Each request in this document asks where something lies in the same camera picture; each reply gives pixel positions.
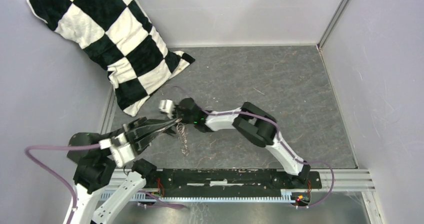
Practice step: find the metal key organizer plate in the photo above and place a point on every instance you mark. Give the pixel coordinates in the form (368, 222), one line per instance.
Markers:
(181, 131)

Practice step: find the aluminium corner profile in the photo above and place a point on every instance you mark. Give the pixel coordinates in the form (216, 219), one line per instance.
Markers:
(332, 24)

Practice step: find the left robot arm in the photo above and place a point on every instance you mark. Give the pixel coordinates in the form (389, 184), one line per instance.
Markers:
(97, 156)

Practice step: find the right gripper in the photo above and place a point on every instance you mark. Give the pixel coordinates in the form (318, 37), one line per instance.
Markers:
(176, 108)

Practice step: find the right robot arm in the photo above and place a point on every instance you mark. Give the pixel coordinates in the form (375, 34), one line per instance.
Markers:
(253, 123)

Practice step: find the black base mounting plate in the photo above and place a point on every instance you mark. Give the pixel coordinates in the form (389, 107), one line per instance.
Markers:
(227, 182)

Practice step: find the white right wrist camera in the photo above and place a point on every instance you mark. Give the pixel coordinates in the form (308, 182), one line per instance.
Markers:
(167, 107)

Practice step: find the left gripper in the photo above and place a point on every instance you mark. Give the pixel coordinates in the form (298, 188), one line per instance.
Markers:
(142, 123)

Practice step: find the black and white checkered pillow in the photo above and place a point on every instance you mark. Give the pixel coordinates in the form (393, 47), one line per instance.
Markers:
(119, 37)

